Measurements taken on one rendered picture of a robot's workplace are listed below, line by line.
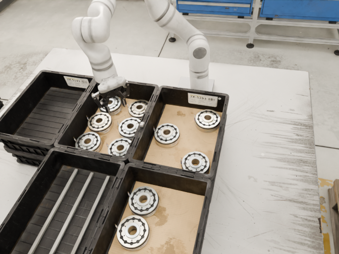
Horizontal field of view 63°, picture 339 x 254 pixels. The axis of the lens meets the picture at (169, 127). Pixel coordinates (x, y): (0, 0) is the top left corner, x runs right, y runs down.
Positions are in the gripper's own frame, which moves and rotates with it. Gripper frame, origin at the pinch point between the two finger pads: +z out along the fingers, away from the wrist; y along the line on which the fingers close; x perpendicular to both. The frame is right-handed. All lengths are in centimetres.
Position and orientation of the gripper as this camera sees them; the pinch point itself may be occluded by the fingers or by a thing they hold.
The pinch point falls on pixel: (115, 106)
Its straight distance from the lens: 104.5
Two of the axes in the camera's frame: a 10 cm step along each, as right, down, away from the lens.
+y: -8.7, 4.2, -2.6
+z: 0.8, 6.3, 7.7
